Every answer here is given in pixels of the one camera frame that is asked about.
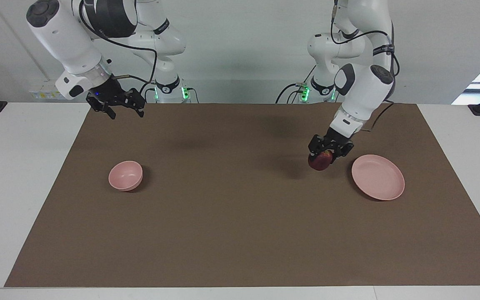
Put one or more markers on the white wall socket box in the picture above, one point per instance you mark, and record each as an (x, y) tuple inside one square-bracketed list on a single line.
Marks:
[(42, 93)]

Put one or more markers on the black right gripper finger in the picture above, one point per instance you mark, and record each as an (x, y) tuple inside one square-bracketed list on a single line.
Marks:
[(103, 108), (136, 102)]

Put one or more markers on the pink bowl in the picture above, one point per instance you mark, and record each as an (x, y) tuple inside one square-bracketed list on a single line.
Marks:
[(125, 175)]

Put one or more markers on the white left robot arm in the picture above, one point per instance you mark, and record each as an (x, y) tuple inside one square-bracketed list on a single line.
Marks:
[(365, 87)]

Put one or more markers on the brown table mat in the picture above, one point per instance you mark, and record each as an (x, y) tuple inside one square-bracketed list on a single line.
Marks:
[(231, 216)]

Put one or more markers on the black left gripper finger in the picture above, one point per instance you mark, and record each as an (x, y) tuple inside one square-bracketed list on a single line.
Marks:
[(343, 151), (315, 146)]

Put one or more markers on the pink plate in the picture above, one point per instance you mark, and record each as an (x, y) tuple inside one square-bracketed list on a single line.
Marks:
[(377, 177)]

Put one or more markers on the dark red apple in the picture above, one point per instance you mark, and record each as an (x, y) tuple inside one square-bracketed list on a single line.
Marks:
[(320, 163)]

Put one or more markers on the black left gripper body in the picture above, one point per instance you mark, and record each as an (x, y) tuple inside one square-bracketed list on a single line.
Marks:
[(336, 138)]

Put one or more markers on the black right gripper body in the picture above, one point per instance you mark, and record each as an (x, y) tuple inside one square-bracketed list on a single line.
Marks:
[(108, 92)]

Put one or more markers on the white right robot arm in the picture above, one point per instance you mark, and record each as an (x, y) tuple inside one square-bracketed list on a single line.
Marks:
[(65, 37)]

